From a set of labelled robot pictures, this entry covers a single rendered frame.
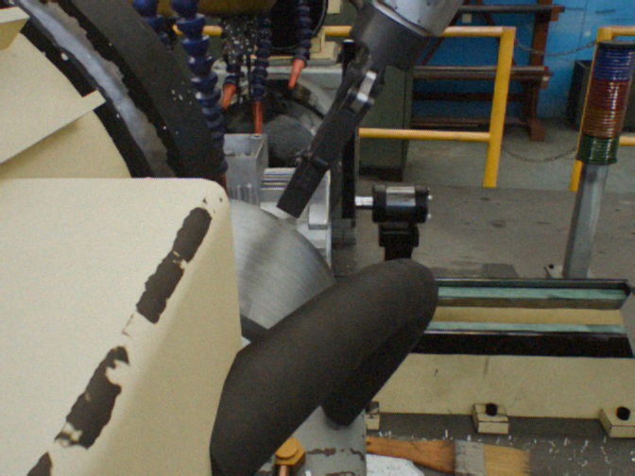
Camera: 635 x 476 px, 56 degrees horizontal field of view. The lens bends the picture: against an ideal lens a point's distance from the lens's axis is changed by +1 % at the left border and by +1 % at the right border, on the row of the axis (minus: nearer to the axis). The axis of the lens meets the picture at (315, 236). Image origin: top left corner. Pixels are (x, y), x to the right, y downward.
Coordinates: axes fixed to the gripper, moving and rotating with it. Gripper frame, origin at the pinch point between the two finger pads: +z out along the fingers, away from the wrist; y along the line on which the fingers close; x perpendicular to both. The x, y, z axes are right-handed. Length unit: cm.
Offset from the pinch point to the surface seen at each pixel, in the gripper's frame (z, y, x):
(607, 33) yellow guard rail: -49, -211, 103
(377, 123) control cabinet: 52, -307, 56
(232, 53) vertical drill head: -9.0, -1.1, -13.1
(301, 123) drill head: 0.8, -26.8, -1.9
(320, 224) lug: 2.4, 1.7, 3.9
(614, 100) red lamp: -25, -33, 39
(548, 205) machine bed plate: 1, -72, 61
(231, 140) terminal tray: 2.9, -10.6, -9.6
